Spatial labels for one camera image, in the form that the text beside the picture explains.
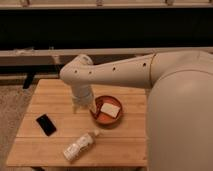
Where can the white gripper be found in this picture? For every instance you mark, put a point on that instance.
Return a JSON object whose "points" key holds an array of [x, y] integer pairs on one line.
{"points": [[82, 95]]}

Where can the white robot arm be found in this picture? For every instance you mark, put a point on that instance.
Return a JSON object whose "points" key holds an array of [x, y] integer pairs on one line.
{"points": [[179, 120]]}

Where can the white sponge block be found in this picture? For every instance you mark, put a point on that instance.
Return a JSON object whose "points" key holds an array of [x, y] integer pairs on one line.
{"points": [[110, 109]]}

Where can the wooden table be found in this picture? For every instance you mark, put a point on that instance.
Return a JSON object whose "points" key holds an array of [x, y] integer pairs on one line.
{"points": [[124, 145]]}

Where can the clear plastic bottle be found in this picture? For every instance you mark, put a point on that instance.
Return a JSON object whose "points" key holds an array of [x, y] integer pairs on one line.
{"points": [[83, 143]]}

